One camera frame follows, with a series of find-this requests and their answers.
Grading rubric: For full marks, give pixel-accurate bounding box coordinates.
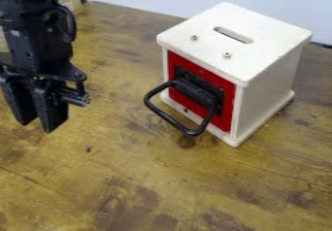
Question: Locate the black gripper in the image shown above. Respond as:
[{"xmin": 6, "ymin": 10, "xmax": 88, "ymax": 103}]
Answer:
[{"xmin": 0, "ymin": 20, "xmax": 89, "ymax": 133}]

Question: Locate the red drawer with black handle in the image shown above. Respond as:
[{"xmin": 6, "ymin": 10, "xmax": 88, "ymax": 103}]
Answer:
[{"xmin": 144, "ymin": 50, "xmax": 235, "ymax": 136}]

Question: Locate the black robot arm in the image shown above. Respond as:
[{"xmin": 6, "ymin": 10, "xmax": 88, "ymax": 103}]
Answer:
[{"xmin": 0, "ymin": 0, "xmax": 89, "ymax": 133}]

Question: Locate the white wooden box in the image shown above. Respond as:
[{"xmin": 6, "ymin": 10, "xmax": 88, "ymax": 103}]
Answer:
[{"xmin": 156, "ymin": 3, "xmax": 312, "ymax": 147}]

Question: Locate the black cable loop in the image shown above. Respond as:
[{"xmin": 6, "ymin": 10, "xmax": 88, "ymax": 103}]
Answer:
[{"xmin": 51, "ymin": 4, "xmax": 79, "ymax": 45}]

